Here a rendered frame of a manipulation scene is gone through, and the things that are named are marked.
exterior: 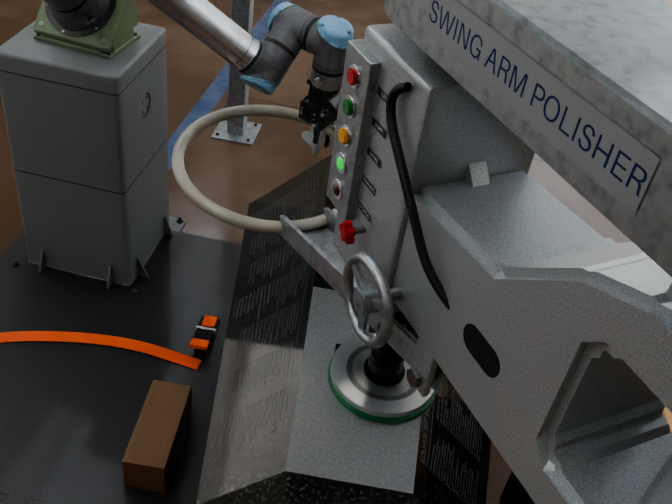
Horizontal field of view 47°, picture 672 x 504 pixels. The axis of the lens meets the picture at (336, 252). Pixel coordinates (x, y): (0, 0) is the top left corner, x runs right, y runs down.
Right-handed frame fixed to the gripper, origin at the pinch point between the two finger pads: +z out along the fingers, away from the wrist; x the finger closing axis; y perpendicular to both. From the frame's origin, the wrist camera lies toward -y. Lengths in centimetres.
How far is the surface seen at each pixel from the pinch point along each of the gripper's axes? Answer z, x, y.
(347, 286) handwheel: -39, 72, -50
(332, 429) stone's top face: -4, 74, -54
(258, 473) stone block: 1, 87, -48
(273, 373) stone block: 4, 66, -35
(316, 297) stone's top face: -1, 46, -31
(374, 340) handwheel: -39, 78, -59
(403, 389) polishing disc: -6, 59, -61
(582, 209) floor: 90, -157, -53
